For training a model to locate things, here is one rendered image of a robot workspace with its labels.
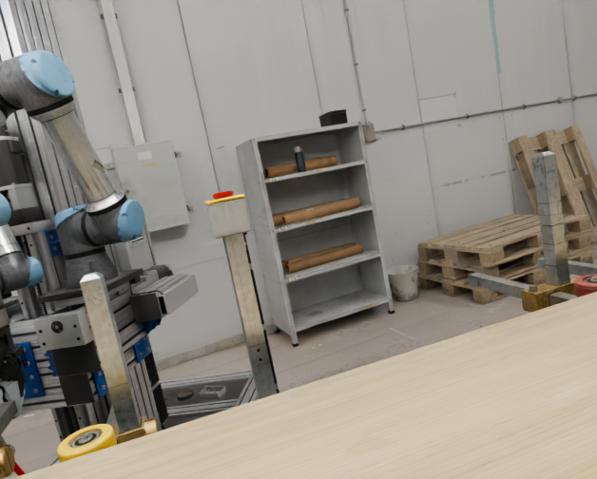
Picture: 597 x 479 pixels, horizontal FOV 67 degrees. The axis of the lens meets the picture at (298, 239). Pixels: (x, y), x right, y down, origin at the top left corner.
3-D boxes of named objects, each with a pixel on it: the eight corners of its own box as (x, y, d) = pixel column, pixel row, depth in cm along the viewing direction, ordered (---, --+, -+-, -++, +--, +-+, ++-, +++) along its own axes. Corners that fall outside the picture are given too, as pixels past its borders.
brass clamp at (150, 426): (89, 457, 86) (83, 433, 85) (162, 434, 89) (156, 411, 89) (83, 476, 80) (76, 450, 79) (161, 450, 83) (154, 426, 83)
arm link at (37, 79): (114, 232, 143) (12, 56, 115) (155, 225, 139) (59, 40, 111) (95, 255, 133) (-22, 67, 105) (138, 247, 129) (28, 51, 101)
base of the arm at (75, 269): (85, 278, 147) (77, 249, 146) (126, 272, 145) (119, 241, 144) (54, 292, 133) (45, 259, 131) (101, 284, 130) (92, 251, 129)
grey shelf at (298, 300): (274, 332, 377) (235, 146, 355) (366, 302, 408) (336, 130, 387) (294, 347, 335) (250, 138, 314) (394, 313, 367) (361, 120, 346)
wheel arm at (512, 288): (469, 287, 134) (467, 273, 134) (478, 284, 135) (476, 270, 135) (603, 326, 93) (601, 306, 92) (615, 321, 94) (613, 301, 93)
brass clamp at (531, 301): (521, 309, 110) (518, 289, 109) (565, 296, 113) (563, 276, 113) (540, 316, 104) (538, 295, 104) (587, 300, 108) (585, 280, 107)
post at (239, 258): (265, 445, 94) (219, 235, 88) (287, 437, 96) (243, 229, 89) (270, 456, 90) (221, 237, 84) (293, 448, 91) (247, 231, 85)
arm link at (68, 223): (82, 249, 145) (70, 207, 143) (117, 242, 141) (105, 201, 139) (53, 258, 133) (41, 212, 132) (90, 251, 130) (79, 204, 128)
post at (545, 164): (554, 347, 112) (530, 154, 106) (566, 343, 113) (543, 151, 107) (566, 351, 109) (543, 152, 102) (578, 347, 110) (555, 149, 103)
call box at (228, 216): (213, 239, 89) (203, 201, 88) (247, 232, 91) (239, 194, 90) (216, 242, 82) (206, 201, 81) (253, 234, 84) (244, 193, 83)
